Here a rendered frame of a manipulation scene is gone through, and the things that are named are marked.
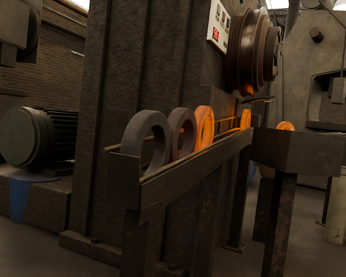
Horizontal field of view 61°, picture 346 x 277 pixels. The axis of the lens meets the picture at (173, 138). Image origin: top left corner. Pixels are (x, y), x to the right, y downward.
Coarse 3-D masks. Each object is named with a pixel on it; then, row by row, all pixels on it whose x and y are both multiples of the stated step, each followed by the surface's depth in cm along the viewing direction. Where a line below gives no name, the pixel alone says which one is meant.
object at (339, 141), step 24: (264, 144) 110; (288, 144) 95; (312, 144) 96; (336, 144) 98; (288, 168) 96; (312, 168) 97; (336, 168) 99; (288, 192) 110; (288, 216) 111; (264, 264) 116
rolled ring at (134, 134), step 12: (132, 120) 61; (144, 120) 60; (156, 120) 65; (132, 132) 59; (144, 132) 61; (156, 132) 70; (168, 132) 72; (132, 144) 58; (156, 144) 72; (168, 144) 72; (156, 156) 72; (168, 156) 73; (156, 168) 70
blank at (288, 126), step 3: (282, 123) 199; (285, 123) 199; (288, 123) 200; (291, 123) 201; (279, 126) 198; (282, 126) 198; (285, 126) 199; (288, 126) 201; (291, 126) 202; (282, 129) 198; (288, 129) 202; (291, 129) 202; (294, 129) 204
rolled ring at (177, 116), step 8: (176, 112) 78; (184, 112) 78; (192, 112) 84; (168, 120) 76; (176, 120) 75; (184, 120) 79; (192, 120) 85; (176, 128) 75; (184, 128) 88; (192, 128) 87; (176, 136) 76; (184, 136) 89; (192, 136) 88; (176, 144) 76; (184, 144) 89; (192, 144) 88; (176, 152) 77; (184, 152) 88; (192, 152) 88
